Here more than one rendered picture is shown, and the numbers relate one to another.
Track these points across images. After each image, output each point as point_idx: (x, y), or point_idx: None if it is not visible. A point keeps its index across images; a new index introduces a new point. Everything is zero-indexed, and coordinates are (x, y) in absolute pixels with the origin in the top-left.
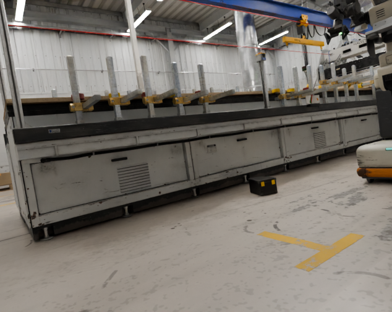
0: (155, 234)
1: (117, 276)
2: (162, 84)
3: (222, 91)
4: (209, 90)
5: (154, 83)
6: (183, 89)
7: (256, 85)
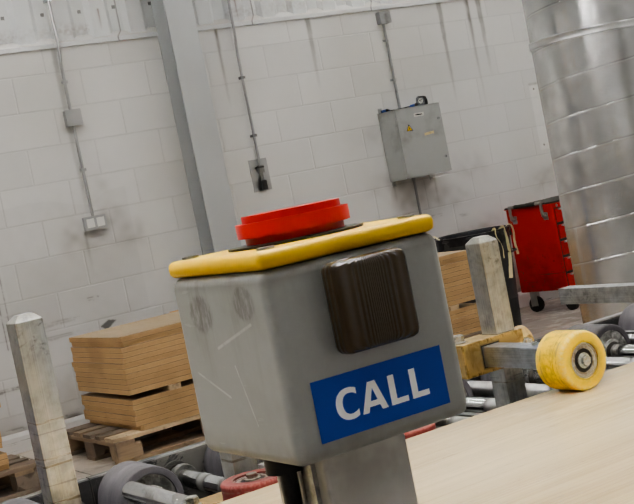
0: None
1: None
2: (99, 5)
3: (445, 14)
4: (12, 349)
5: (51, 3)
6: (223, 21)
7: (608, 25)
